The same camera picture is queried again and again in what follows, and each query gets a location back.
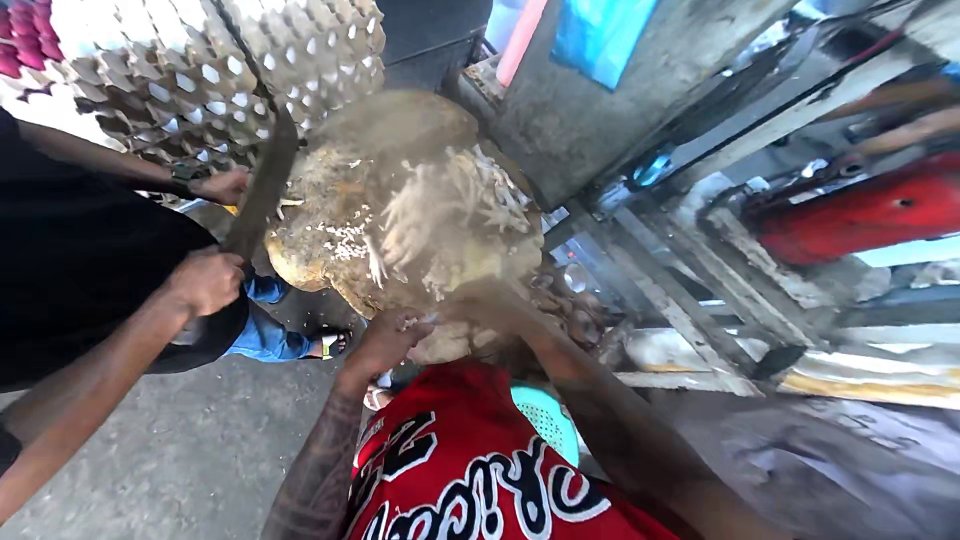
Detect grey concrete pillar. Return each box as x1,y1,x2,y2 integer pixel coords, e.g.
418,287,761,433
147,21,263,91
457,0,800,213

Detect person's right hand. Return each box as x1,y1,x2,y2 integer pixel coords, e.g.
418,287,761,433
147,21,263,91
435,276,540,339

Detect teal perforated plastic basket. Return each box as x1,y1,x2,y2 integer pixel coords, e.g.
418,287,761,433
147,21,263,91
510,382,581,469

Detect blue plastic bag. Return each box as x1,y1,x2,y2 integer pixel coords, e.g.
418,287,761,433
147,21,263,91
550,0,661,93

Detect weathered wooden slatted rack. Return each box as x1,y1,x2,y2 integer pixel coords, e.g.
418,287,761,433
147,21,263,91
566,187,830,399

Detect pink plastic pipe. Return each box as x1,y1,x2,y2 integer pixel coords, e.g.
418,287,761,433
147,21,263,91
495,0,549,88

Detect person's left forearm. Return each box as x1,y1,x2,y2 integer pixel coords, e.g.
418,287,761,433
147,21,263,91
261,367,370,540

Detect stack of pink egg trays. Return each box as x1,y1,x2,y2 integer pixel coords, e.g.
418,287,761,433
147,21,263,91
0,0,66,81

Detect large dark cleaver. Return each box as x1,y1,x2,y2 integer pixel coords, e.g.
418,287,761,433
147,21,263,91
201,0,300,282

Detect scattered small white bits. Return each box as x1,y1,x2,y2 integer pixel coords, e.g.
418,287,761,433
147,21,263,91
316,204,375,261

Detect person's right forearm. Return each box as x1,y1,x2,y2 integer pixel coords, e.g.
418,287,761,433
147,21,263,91
516,311,785,540

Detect red metal cylinder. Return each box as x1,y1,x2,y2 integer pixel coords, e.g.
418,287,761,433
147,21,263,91
753,151,960,267

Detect pile of chicken feet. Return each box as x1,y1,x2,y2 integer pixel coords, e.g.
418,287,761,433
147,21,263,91
378,144,534,300

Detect stack of grey egg trays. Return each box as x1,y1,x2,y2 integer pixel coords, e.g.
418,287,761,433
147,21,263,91
49,0,387,172

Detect single pale chicken foot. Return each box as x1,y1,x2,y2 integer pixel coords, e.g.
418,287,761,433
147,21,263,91
364,234,387,290

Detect person's left hand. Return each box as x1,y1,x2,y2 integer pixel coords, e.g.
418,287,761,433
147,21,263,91
345,307,438,385

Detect large round wooden chopping block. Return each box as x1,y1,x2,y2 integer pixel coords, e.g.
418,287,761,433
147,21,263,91
265,90,544,366

